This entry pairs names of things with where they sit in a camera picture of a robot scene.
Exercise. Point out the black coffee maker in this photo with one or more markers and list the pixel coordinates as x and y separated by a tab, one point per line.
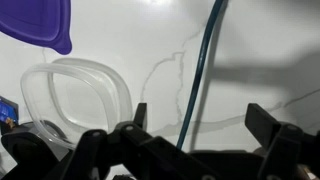
23	153

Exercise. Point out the small blue packet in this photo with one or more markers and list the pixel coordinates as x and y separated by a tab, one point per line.
6	111

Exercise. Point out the large clear plastic lunchbox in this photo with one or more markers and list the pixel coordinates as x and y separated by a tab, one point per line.
83	100

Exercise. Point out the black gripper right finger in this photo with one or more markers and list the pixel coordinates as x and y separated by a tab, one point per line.
280	143

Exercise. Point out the purple plastic lid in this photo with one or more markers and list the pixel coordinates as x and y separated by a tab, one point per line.
33	20

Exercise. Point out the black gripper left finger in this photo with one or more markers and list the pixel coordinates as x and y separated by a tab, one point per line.
140	156

